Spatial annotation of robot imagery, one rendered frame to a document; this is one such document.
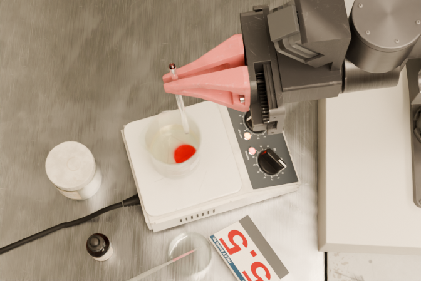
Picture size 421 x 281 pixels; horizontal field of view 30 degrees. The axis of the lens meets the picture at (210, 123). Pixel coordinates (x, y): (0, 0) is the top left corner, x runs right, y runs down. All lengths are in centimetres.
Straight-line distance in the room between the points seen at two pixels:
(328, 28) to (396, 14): 6
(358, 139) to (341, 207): 9
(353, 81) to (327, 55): 7
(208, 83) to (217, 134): 28
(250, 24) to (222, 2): 43
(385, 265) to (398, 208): 9
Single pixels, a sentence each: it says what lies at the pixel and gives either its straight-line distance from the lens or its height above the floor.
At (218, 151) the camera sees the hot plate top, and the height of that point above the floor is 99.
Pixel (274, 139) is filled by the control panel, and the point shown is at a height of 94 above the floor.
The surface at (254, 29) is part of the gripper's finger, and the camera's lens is 68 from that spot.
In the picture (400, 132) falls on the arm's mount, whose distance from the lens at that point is 99.
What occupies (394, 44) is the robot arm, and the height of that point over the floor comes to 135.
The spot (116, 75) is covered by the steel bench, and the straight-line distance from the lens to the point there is 107.
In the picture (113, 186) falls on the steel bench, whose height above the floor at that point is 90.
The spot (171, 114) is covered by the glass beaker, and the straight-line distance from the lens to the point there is 88.
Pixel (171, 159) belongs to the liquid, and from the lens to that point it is 90.
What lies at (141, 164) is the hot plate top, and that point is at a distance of 94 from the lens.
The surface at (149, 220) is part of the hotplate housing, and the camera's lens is 94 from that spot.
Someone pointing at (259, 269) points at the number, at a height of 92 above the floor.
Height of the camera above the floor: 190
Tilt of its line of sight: 73 degrees down
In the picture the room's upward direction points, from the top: 1 degrees counter-clockwise
